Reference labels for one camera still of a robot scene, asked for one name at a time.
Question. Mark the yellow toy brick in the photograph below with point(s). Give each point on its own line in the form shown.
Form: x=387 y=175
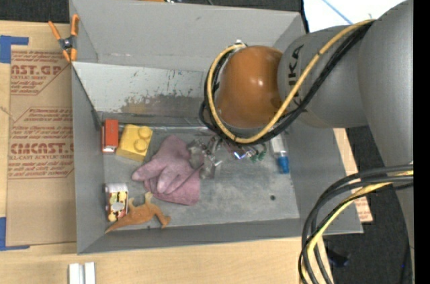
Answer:
x=134 y=143

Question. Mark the brown cardboard board red print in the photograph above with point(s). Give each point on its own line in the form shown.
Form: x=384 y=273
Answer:
x=37 y=175

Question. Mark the pink cloth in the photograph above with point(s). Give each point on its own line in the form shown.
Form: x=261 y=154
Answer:
x=171 y=172

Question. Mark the white tube with blue cap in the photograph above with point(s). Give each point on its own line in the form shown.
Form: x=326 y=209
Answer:
x=281 y=155

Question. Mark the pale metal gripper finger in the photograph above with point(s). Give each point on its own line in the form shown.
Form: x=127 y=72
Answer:
x=195 y=153
x=210 y=168

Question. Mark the orange toy animal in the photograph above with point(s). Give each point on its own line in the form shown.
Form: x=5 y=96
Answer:
x=141 y=213

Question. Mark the grey metal bin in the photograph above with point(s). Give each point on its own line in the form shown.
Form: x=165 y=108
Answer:
x=235 y=188

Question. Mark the small printed yellow red box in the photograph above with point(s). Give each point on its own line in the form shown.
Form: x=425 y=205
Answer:
x=117 y=200

